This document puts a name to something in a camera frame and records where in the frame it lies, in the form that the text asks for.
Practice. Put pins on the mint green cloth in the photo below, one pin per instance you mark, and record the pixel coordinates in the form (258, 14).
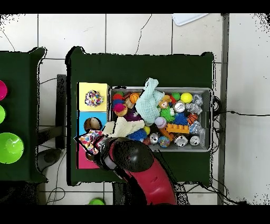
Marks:
(147, 103)

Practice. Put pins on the grey plastic robot toy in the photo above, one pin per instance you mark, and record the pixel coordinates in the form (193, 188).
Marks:
(193, 107)

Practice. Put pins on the multicolour spiky caterpillar toy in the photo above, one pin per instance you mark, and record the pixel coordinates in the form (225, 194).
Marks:
(119, 105)

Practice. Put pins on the shallow silver mesh bin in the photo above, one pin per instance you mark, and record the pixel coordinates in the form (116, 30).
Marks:
(207, 93)

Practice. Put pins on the black stand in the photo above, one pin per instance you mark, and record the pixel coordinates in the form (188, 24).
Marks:
(61, 105)

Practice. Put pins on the orange plastic building brick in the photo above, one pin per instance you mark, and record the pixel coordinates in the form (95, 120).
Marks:
(177, 127)

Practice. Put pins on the pink bowl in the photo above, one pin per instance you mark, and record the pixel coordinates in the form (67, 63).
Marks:
(2, 90)

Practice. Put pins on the polka dot cloth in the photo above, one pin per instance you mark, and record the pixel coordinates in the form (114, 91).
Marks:
(90, 139)
(93, 98)

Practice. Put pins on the white baseball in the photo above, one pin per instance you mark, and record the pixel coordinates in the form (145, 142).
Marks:
(160, 122)

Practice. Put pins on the dark green tablecloth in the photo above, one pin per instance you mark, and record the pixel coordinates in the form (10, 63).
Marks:
(21, 69)
(137, 67)

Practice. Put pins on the large green bowl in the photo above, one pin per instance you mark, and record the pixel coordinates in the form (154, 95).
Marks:
(9, 149)

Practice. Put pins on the green spiky toy with eyes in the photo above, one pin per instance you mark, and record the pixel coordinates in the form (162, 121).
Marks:
(166, 115)

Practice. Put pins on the orange mini basketball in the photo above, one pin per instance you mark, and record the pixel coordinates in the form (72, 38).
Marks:
(135, 97)

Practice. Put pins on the blue spiky toy with eyes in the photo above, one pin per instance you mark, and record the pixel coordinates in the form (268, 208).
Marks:
(138, 135)

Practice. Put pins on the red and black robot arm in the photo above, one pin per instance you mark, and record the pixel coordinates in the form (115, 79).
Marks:
(151, 181)

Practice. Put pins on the white tray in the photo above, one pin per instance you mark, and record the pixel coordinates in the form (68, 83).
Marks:
(185, 19)

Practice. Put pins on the yellow ball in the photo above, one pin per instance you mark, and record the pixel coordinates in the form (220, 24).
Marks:
(186, 97)

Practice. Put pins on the grey metal post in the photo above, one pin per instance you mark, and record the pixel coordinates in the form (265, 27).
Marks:
(223, 42)

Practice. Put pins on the small green bowl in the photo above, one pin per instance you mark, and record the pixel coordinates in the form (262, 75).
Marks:
(1, 114)

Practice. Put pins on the wooden box with three holes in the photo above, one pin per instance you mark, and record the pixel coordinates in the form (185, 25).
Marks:
(83, 105)

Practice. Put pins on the grey rounded stand foot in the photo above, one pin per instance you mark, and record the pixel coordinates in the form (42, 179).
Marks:
(49, 157)

